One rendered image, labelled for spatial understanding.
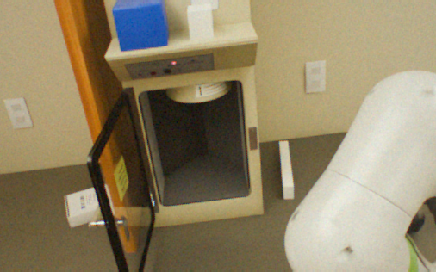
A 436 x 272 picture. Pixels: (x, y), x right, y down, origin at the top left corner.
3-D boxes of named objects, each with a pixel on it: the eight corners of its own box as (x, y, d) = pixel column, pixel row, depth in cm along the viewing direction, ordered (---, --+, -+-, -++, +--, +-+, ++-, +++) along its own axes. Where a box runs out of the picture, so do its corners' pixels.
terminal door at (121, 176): (155, 218, 129) (126, 88, 109) (133, 307, 102) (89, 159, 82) (152, 218, 129) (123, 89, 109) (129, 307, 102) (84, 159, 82)
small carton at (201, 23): (191, 32, 102) (188, 5, 98) (214, 30, 101) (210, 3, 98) (190, 40, 97) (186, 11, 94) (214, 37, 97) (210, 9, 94)
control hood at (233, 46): (120, 78, 109) (110, 38, 104) (254, 62, 109) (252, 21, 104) (113, 99, 99) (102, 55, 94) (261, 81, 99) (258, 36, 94)
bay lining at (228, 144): (163, 158, 150) (144, 57, 132) (241, 149, 150) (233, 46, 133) (160, 206, 129) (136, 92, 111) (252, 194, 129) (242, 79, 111)
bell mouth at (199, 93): (166, 79, 130) (164, 61, 127) (228, 71, 130) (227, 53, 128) (165, 107, 115) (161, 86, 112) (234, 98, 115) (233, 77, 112)
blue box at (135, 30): (125, 37, 103) (117, -3, 99) (169, 32, 103) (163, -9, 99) (120, 52, 95) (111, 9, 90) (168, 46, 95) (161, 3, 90)
